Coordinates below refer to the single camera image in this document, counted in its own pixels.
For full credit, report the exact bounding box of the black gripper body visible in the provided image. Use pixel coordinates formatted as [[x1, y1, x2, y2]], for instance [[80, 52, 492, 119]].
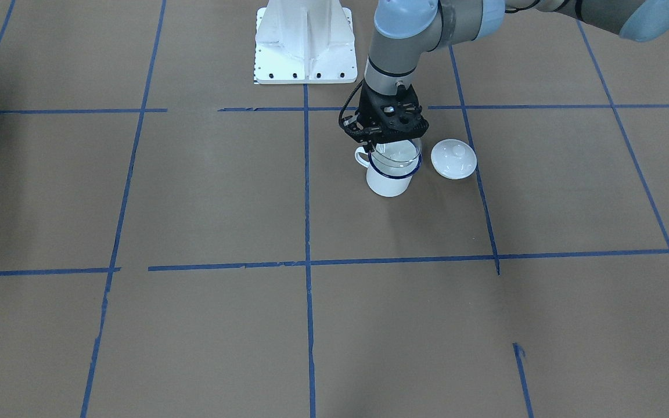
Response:
[[357, 87, 429, 143]]

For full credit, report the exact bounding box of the clear plastic funnel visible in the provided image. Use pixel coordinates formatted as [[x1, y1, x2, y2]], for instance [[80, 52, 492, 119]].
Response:
[[370, 138, 422, 177]]

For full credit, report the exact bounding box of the white mug lid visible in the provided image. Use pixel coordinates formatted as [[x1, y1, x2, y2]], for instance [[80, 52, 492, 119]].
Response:
[[430, 138, 477, 180]]

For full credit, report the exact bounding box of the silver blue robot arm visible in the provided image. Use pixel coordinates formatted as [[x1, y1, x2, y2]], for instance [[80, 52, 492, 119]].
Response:
[[338, 1, 669, 151]]

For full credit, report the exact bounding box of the white enamel mug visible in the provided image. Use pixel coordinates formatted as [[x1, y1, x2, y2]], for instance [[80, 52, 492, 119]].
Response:
[[354, 138, 423, 197]]

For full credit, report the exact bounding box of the white pedestal column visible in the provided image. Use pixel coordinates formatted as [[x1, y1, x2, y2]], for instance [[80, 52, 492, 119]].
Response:
[[253, 1, 358, 85]]

